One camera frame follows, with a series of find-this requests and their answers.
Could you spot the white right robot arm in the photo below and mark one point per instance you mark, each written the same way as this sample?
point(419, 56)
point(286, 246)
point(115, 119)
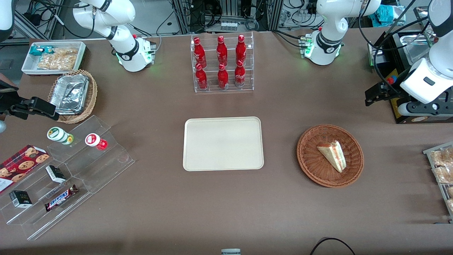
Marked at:
point(124, 46)

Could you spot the teal plastic bag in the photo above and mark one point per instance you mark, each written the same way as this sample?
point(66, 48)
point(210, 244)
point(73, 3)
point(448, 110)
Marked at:
point(389, 15)

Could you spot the red cookie box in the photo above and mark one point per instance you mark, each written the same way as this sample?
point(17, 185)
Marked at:
point(21, 164)

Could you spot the clear acrylic step display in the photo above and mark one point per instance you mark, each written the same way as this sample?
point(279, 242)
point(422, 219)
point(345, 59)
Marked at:
point(95, 170)

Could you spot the wrapped bread bag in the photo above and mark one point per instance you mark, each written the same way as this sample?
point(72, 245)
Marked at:
point(450, 205)
point(450, 192)
point(444, 174)
point(442, 157)

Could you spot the clear acrylic bottle rack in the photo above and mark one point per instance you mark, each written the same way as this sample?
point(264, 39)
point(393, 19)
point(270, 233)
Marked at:
point(212, 88)

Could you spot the triangular sandwich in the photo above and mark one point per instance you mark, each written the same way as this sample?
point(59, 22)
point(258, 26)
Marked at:
point(334, 156)

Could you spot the beige plastic tray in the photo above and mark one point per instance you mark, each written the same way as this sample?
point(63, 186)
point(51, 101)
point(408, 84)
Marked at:
point(223, 143)

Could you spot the white plastic snack bin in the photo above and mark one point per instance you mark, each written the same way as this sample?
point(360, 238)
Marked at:
point(28, 65)

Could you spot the black hot food case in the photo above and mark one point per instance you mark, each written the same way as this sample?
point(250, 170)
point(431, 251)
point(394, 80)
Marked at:
point(384, 53)

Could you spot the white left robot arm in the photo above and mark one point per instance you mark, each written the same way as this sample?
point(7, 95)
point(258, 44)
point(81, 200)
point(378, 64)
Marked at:
point(325, 21)

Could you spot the stacked aluminium foil trays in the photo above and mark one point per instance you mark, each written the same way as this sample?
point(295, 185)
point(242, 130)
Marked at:
point(70, 94)

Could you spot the red capped drink bottle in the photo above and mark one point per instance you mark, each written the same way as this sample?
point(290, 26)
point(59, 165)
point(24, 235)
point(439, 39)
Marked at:
point(93, 140)

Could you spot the red cola bottle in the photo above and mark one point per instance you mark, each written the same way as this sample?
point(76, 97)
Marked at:
point(240, 75)
point(223, 78)
point(222, 51)
point(201, 78)
point(199, 53)
point(241, 50)

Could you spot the red emergency stop button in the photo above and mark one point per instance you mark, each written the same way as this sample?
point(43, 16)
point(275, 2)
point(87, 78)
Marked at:
point(390, 80)

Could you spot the stainless steel pan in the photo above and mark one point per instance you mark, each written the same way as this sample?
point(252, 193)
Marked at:
point(412, 49)

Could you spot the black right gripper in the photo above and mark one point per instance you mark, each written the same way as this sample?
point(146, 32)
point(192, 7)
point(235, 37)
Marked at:
point(7, 101)

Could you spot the small grey device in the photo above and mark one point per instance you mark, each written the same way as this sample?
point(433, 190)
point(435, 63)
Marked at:
point(230, 251)

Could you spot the teal snack packet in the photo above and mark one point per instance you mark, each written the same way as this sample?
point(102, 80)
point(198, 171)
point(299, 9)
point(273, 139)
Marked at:
point(38, 50)

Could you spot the small tan wicker basket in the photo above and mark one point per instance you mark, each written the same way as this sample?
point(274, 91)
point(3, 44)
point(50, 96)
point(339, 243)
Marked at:
point(92, 95)

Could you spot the tray of packaged bread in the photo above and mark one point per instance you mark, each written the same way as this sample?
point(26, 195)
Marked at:
point(429, 152)

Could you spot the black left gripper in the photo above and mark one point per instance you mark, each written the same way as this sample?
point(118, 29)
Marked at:
point(393, 90)

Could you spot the small black box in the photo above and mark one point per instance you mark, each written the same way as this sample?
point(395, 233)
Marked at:
point(55, 174)
point(20, 199)

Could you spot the snickers chocolate bar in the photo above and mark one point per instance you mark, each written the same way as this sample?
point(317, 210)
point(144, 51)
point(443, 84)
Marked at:
point(60, 198)

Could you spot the aluminium frame rack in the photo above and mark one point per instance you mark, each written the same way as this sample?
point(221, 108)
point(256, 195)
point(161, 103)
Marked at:
point(182, 17)

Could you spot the rice cracker bag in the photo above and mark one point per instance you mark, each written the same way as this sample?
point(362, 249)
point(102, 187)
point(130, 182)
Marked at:
point(58, 60)

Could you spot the green capped drink bottle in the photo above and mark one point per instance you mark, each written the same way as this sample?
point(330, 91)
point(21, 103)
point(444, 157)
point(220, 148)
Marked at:
point(58, 135)

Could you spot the large brown wicker basket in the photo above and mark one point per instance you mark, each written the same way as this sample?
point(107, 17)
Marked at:
point(315, 170)

